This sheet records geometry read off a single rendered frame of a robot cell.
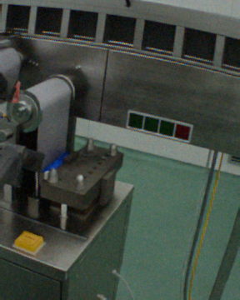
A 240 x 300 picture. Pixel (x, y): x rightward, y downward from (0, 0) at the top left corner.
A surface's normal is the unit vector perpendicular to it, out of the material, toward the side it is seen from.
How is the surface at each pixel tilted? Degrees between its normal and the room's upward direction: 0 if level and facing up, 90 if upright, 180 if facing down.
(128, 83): 90
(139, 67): 90
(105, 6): 90
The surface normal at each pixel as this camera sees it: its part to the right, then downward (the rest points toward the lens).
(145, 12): -0.33, 0.32
